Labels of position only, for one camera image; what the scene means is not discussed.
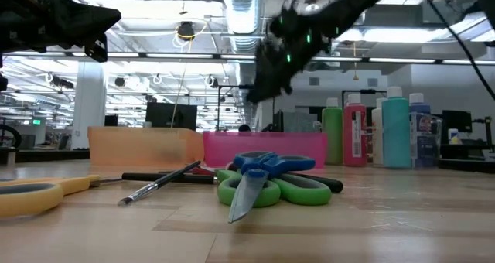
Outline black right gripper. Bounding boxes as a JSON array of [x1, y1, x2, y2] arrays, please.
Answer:
[[247, 7, 333, 104]]

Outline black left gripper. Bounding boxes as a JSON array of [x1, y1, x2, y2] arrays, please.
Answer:
[[0, 0, 122, 63]]

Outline blue-handled scissors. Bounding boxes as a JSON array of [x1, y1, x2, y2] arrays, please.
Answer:
[[227, 151, 317, 224]]

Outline green paint bottle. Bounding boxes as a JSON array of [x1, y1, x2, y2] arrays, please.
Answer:
[[321, 97, 344, 166]]

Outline red paint bottle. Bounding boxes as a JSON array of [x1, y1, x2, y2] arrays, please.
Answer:
[[343, 94, 368, 167]]

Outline white paint bottle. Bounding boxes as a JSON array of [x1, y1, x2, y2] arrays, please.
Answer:
[[371, 97, 384, 166]]

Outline teal paint bottle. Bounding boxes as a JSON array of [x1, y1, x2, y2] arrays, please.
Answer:
[[381, 86, 413, 169]]

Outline blue-violet paint bottle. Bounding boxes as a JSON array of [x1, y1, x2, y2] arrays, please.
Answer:
[[408, 92, 432, 169]]

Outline yellow-handled scissors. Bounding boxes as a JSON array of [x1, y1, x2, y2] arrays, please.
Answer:
[[0, 173, 125, 220]]

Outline pink plastic tray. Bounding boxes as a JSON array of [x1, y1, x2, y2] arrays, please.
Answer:
[[202, 131, 329, 169]]

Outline long overhead light strip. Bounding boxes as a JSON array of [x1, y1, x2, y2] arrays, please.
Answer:
[[0, 50, 495, 66]]

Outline large black monitor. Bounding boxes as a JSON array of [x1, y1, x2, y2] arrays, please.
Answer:
[[145, 101, 198, 132]]

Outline orange plastic tray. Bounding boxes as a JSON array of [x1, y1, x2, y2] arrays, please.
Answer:
[[87, 125, 206, 169]]

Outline clear plastic bottle organizer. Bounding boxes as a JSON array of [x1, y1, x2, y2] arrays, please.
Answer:
[[312, 111, 444, 170]]

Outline thin black background frame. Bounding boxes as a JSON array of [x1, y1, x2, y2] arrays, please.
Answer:
[[217, 84, 276, 133]]

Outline silver ventilation duct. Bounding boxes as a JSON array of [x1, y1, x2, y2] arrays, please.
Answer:
[[220, 0, 268, 55]]

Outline green-handled scissors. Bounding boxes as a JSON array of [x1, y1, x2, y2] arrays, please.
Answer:
[[214, 169, 333, 209]]

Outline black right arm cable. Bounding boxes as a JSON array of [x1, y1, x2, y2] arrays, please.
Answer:
[[417, 0, 495, 101]]

